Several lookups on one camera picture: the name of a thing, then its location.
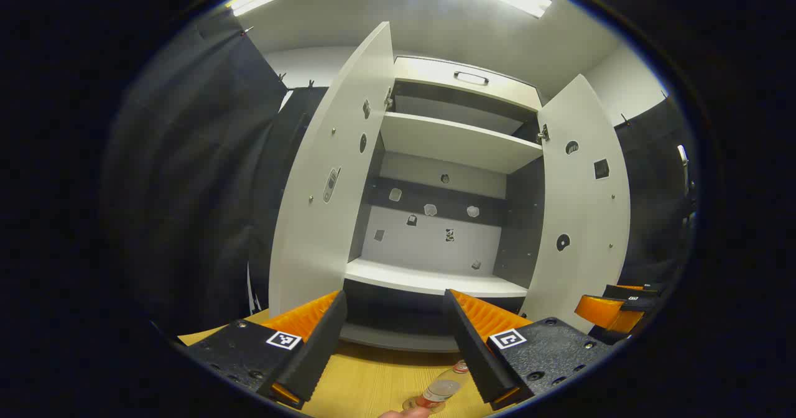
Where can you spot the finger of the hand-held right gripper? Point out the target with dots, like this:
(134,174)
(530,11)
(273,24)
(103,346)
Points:
(606,312)
(634,291)

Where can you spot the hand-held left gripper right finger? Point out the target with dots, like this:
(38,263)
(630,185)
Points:
(472,349)

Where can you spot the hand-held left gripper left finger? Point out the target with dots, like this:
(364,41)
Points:
(317,349)

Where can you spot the clear water bottle red label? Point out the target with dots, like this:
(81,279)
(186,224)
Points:
(443,388)

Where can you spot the white cabinet door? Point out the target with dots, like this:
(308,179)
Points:
(584,219)
(329,188)

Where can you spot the round wooden coaster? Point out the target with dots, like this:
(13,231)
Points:
(409,404)

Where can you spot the black backdrop cloth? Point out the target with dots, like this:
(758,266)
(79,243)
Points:
(186,188)

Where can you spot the white cabinet drawer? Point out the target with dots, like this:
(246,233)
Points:
(429,76)

